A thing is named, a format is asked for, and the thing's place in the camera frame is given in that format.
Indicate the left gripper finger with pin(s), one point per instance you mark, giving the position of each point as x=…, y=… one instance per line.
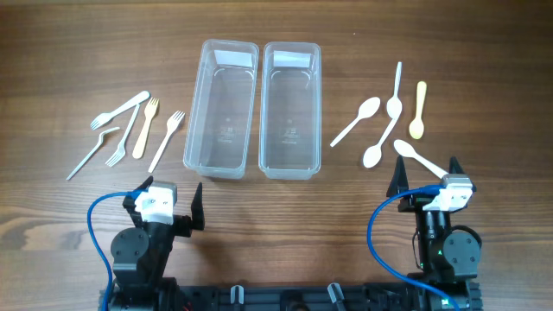
x=197, y=217
x=131, y=196

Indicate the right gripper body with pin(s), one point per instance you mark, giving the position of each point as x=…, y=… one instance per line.
x=411, y=203

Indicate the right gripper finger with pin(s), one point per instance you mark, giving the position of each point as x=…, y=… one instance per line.
x=399, y=181
x=457, y=177

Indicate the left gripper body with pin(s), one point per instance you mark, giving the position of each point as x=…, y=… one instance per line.
x=182, y=223

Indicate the slim white fork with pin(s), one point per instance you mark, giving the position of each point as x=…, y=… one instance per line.
x=120, y=152

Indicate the yellow plastic spoon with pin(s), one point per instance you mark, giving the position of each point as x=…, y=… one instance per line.
x=416, y=128

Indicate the thin bent white fork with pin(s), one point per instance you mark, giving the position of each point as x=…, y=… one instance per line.
x=96, y=147

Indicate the white spoon thin handle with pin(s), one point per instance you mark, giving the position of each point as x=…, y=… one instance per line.
x=394, y=105

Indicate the white spoon diagonal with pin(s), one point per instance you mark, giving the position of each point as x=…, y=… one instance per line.
x=367, y=109

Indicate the white fork thick handle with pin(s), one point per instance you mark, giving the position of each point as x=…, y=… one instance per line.
x=106, y=117

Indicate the yellow plastic fork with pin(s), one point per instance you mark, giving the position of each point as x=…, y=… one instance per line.
x=149, y=112

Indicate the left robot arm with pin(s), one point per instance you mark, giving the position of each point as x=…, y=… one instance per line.
x=140, y=253

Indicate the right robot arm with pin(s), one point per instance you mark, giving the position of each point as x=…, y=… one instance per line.
x=447, y=255

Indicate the left clear plastic container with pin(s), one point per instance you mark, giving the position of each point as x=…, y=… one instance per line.
x=219, y=124

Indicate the clear plastic container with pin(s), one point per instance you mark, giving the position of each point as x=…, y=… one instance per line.
x=290, y=116
x=219, y=124

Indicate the right clear plastic container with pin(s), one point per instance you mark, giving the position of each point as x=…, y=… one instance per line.
x=290, y=116

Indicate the cream spoon near gripper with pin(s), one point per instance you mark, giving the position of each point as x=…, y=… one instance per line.
x=406, y=150

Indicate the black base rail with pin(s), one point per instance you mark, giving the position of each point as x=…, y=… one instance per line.
x=365, y=297

